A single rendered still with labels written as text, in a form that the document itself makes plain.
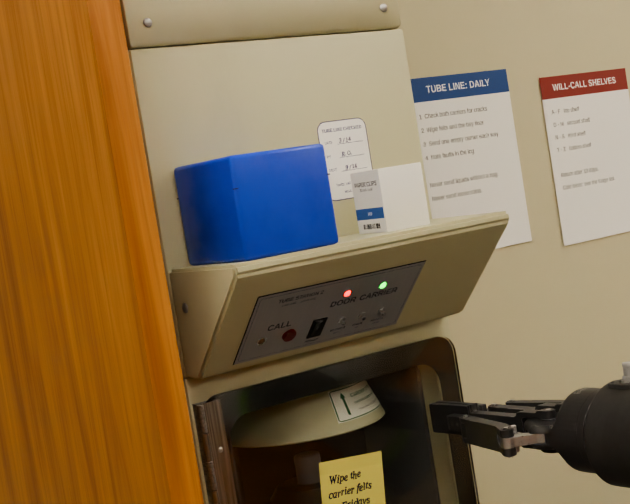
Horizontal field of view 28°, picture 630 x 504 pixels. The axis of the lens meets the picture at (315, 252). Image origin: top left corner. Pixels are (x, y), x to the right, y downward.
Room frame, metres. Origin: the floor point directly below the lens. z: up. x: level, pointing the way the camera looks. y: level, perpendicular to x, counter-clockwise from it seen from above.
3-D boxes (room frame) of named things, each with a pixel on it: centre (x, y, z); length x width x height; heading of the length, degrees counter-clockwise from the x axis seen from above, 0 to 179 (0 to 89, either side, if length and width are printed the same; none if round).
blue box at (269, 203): (1.12, 0.05, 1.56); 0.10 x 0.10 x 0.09; 35
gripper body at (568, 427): (1.12, -0.21, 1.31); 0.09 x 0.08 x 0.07; 35
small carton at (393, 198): (1.21, -0.08, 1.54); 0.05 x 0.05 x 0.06; 30
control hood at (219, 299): (1.17, -0.03, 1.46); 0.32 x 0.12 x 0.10; 125
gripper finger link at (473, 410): (1.17, -0.16, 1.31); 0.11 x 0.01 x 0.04; 37
